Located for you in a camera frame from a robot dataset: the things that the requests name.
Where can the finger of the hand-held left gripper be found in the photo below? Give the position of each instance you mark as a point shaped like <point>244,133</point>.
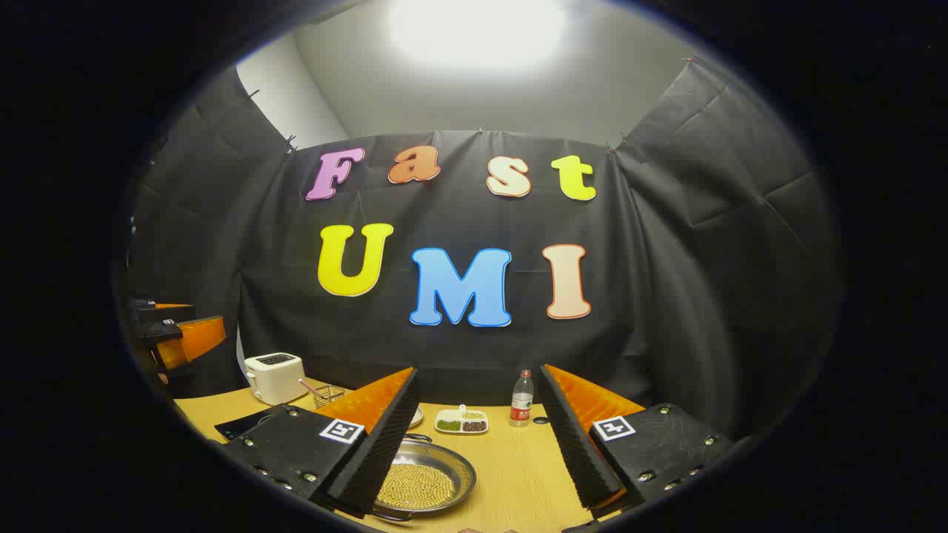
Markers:
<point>170,312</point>
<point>196,339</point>

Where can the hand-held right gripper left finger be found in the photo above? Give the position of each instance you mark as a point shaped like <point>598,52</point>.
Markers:
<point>385,444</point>

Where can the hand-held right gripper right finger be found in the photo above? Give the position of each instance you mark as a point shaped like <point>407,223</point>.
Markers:
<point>574,444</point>

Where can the stainless steel pot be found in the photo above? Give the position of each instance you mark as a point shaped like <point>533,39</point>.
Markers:
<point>455,463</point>

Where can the black induction cooktop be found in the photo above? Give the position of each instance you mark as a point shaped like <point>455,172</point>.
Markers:
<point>241,424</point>

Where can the round white plate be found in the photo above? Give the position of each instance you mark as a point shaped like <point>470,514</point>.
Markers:
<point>417,417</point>

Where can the pile of soybeans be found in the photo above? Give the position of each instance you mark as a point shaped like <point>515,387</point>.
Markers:
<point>418,485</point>

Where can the plastic water bottle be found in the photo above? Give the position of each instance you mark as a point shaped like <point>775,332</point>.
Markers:
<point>521,403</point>

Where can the white divided bean dish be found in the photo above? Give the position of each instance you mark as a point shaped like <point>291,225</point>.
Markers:
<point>461,424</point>

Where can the white toaster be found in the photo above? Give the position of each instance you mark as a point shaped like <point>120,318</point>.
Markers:
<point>275,377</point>

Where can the pink striped straw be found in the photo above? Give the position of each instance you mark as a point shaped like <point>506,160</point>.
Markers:
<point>308,388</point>

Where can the large ceiling light panel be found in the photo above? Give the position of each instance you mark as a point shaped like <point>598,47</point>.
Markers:
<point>478,29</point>

